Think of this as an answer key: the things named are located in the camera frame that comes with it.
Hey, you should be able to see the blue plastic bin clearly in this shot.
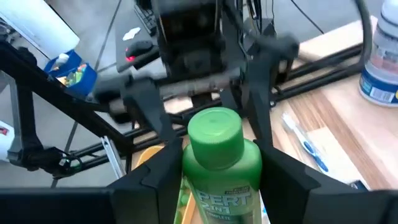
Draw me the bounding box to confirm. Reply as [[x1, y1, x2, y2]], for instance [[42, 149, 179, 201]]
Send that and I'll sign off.
[[43, 49, 98, 97]]

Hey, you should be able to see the white panel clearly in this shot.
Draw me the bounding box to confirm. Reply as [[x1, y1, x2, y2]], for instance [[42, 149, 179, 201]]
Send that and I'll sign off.
[[0, 0, 81, 60]]

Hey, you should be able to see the yellow plastic bin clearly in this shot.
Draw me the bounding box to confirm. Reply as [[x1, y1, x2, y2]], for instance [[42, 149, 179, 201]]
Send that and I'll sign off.
[[132, 144, 200, 224]]

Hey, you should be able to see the wrapped blue toothbrush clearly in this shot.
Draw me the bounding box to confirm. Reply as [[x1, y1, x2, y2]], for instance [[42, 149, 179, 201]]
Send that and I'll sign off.
[[280, 111, 330, 174]]

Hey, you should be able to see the black computer mouse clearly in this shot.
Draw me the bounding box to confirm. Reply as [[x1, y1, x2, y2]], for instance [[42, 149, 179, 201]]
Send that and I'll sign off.
[[124, 39, 155, 63]]

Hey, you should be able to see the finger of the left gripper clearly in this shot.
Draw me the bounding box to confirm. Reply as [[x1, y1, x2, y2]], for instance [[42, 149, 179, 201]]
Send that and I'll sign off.
[[119, 77, 178, 142], [245, 32, 301, 149]]

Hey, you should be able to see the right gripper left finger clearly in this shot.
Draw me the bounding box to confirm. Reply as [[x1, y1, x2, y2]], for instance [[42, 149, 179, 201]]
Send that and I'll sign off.
[[107, 136, 184, 224]]

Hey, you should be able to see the white paper note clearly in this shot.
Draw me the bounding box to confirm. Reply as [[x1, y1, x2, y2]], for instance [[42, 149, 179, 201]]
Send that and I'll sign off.
[[122, 27, 142, 41]]

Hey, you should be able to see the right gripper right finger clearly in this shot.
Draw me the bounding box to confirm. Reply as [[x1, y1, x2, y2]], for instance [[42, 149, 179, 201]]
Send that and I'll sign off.
[[253, 138, 323, 224]]

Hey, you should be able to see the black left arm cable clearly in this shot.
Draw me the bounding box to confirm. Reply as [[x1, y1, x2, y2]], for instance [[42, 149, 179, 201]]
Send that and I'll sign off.
[[354, 0, 374, 68]]

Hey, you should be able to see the black keyboard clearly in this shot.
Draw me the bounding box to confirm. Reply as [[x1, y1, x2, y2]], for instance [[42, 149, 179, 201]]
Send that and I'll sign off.
[[133, 2, 158, 35]]

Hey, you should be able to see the white wipes canister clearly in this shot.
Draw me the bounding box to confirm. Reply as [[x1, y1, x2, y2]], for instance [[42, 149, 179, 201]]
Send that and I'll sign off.
[[358, 0, 398, 108]]

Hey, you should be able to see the dark blue shave tube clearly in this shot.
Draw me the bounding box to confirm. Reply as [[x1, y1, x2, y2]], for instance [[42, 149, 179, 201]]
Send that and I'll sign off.
[[349, 179, 371, 191]]

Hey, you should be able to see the black desk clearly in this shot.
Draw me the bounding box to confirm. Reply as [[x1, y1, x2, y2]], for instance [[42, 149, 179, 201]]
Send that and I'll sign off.
[[114, 0, 165, 74]]

